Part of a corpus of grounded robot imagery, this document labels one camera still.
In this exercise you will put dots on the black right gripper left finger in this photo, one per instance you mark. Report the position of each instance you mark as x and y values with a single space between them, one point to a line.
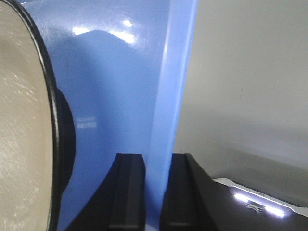
119 202

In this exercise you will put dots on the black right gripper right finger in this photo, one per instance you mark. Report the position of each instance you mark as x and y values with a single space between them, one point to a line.
194 202

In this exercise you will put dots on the beige plate black rim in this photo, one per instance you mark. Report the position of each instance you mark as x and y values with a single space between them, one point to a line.
35 127

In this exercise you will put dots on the blue plastic tray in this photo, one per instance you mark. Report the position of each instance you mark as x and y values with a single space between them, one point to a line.
121 65

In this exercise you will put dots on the black glossy device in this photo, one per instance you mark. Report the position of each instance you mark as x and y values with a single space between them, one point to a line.
246 209

